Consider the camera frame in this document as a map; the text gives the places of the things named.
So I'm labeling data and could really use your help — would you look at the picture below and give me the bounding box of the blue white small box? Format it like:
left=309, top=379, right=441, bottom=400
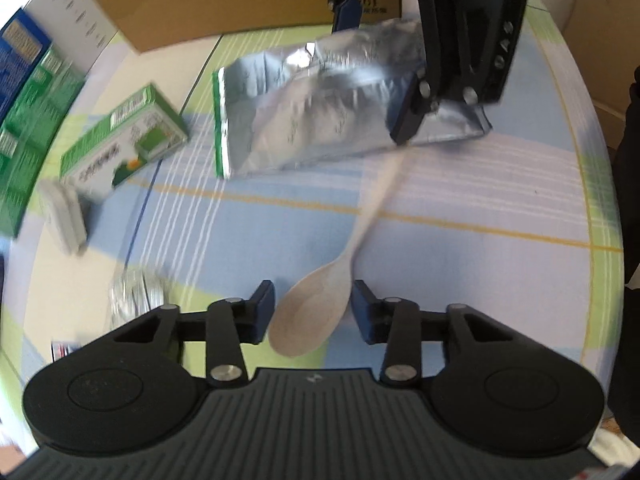
left=50, top=341, right=81, bottom=362

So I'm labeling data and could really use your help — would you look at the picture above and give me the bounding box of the green white medicine box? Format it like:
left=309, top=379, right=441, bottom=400
left=60, top=84, right=189, bottom=202

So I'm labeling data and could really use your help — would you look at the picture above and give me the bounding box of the blue carton box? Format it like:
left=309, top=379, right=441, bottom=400
left=0, top=9, right=52, bottom=122

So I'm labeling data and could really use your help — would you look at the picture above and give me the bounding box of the green carton pack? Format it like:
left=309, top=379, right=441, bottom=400
left=1, top=46, right=85, bottom=238

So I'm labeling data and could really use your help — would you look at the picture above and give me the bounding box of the beige wooden spoon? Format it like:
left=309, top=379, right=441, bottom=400
left=268, top=148, right=409, bottom=358

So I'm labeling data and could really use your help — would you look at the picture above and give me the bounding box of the silver blister pack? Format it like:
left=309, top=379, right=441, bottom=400
left=108, top=269, right=166, bottom=328

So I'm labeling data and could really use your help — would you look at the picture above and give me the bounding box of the white square container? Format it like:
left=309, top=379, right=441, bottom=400
left=37, top=180, right=87, bottom=255

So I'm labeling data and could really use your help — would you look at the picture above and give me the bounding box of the white carton box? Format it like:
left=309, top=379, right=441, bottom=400
left=25, top=0, right=116, bottom=74

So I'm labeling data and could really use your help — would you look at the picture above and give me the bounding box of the silver foil pouch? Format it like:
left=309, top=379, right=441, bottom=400
left=211, top=16, right=494, bottom=180

